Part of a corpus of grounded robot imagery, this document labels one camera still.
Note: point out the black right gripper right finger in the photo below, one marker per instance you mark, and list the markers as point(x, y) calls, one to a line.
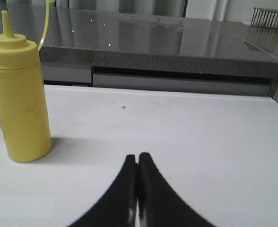
point(159, 204)

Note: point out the grey stone countertop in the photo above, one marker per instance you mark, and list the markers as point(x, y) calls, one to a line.
point(106, 49)

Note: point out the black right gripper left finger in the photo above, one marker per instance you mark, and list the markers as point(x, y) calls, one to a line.
point(118, 205)

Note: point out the yellow squeeze bottle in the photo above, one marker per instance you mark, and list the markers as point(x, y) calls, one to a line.
point(23, 110)

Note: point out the metal wire rack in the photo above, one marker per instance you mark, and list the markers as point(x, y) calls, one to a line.
point(264, 18)

